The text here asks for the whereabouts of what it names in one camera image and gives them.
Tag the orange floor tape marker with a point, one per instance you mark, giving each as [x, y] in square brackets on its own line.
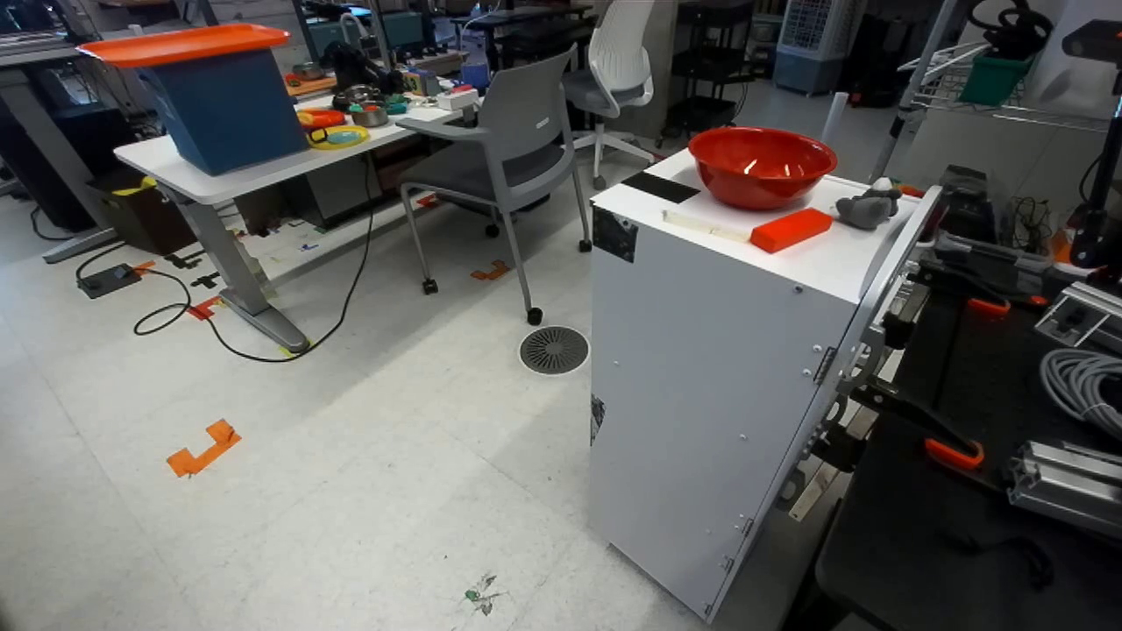
[194, 459]

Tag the aluminium extrusion bracket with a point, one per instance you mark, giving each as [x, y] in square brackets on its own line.
[1074, 486]

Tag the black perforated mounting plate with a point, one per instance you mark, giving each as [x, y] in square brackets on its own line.
[921, 548]

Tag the orange rectangular block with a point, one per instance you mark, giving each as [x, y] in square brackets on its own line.
[791, 228]

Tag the grey office chair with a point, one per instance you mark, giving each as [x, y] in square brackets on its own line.
[512, 155]

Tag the white desk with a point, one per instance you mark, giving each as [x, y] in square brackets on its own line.
[203, 199]

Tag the white office chair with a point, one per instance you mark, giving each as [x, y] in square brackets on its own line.
[613, 80]

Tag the white toy kitchen cabinet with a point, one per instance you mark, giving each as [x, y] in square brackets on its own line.
[714, 367]

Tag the blue bin with orange lid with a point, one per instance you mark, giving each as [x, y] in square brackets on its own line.
[216, 89]

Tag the red plastic bowl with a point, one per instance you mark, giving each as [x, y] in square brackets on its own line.
[758, 166]

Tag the round floor drain cover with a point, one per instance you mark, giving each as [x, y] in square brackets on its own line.
[556, 350]

